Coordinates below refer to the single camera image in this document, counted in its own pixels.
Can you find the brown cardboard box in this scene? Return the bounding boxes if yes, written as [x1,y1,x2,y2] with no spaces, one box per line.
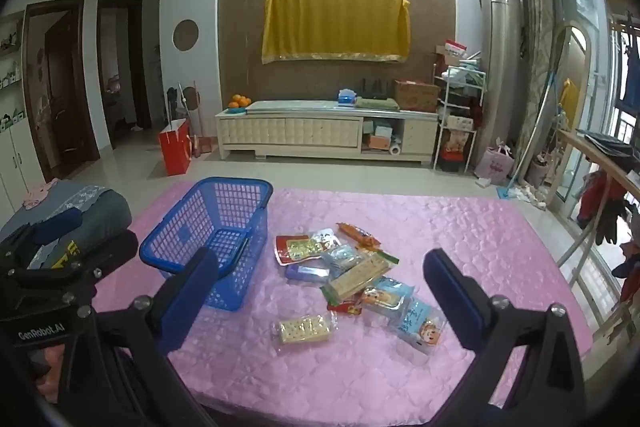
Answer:
[392,79,441,112]

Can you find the blue plastic basket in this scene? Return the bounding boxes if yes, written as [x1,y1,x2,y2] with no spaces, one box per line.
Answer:
[139,177,274,312]

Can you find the long cracker packet green ends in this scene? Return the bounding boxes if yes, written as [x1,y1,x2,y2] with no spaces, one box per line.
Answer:
[322,251,401,305]

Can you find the grey crown print chair cover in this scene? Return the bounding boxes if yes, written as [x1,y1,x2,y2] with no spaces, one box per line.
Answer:
[0,179,133,273]

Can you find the black router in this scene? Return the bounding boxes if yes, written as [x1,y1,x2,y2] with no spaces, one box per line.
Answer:
[361,78,391,100]

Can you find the pink gift bag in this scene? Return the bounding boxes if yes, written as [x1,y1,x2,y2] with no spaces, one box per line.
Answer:
[474,144,516,182]

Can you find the long orange snack packet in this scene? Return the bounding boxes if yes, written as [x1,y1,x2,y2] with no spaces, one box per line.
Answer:
[335,221,382,249]

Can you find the brown round wall decor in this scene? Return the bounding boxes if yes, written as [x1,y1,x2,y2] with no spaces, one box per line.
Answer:
[172,19,200,52]

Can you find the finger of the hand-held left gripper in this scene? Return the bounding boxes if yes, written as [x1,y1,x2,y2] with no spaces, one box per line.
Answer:
[75,231,139,280]

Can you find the person's left hand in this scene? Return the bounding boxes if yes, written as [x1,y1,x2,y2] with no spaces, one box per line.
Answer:
[30,347,65,405]

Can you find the tall standing air conditioner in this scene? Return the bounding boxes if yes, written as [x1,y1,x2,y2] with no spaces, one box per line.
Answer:
[480,0,523,158]

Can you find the purple blue candy bar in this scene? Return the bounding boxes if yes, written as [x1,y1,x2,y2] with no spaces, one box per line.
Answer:
[285,264,331,284]

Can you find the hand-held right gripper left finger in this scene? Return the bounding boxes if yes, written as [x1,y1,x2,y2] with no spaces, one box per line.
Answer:
[52,247,221,427]

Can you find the yellow cloth cover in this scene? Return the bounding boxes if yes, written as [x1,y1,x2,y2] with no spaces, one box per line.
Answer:
[261,0,412,65]

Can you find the light blue cartoon snack packet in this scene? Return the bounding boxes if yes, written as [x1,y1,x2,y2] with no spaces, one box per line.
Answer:
[394,296,447,356]
[360,277,417,319]

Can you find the blue handle mop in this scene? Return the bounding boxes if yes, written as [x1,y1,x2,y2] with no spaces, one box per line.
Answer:
[497,72,556,200]

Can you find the green folded cloth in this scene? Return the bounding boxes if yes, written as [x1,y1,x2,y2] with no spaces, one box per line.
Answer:
[355,98,401,112]

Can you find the clear square cracker packet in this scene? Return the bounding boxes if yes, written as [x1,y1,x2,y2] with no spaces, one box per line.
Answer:
[272,311,340,346]

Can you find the red snack packet clear end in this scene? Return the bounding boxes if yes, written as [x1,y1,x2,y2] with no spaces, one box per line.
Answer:
[275,228,346,267]

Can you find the wooden clothes rack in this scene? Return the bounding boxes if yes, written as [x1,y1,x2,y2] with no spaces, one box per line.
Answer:
[555,129,640,358]

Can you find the light blue clear cracker packet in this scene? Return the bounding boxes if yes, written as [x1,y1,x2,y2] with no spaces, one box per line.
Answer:
[320,244,363,275]

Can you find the cream tv cabinet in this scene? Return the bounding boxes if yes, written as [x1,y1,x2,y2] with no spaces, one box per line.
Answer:
[215,99,441,168]

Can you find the red paper bag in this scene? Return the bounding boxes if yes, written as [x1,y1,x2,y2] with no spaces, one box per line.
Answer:
[159,118,193,176]

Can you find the arched standing mirror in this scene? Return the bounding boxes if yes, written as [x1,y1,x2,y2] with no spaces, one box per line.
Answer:
[517,19,591,208]

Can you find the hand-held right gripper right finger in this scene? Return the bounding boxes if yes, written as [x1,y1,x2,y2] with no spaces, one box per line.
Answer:
[422,248,590,427]

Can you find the pink quilted mat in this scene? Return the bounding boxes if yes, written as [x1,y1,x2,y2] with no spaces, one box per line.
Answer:
[92,179,596,413]

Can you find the dark wooden door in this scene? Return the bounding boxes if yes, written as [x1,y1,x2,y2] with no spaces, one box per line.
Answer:
[22,0,101,182]

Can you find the white metal rack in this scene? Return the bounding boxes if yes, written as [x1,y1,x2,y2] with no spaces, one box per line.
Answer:
[432,64,488,172]

